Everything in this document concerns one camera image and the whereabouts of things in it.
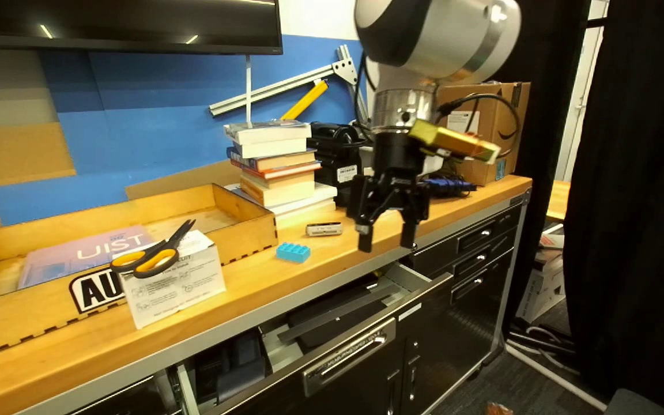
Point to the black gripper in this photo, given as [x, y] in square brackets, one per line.
[392, 163]

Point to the blue lego brick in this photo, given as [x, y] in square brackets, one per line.
[293, 251]

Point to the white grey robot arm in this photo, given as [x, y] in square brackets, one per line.
[439, 37]

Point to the open grey metal drawer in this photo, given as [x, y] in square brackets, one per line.
[346, 323]

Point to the small silver metal tin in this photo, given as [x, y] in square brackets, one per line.
[323, 229]

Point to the stack of books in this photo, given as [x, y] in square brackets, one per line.
[310, 204]

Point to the black boxy device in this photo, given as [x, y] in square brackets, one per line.
[339, 157]

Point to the black grey workbench cabinet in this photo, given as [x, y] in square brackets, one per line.
[472, 291]

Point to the thick cream book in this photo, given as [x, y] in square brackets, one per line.
[277, 189]

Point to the orange red book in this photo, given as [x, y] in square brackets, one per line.
[277, 163]

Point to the thin white book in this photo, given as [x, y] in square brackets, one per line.
[271, 150]

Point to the yellow ruler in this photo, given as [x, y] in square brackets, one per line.
[306, 100]

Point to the white box on floor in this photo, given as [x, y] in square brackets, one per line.
[542, 289]

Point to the brown cardboard box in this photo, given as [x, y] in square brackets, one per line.
[505, 107]

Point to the thin white rod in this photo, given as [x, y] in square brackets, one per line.
[248, 92]

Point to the white paper sheet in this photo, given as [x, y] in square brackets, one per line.
[178, 291]

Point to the black curtain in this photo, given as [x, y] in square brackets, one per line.
[640, 191]

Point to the purple UIST booklet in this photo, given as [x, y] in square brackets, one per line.
[71, 255]

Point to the shallow wooden tray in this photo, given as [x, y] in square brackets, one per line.
[24, 313]

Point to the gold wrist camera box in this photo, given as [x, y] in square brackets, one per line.
[454, 142]

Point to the aluminium profile rail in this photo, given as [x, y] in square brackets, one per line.
[286, 84]

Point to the black wall monitor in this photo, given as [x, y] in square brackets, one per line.
[115, 23]

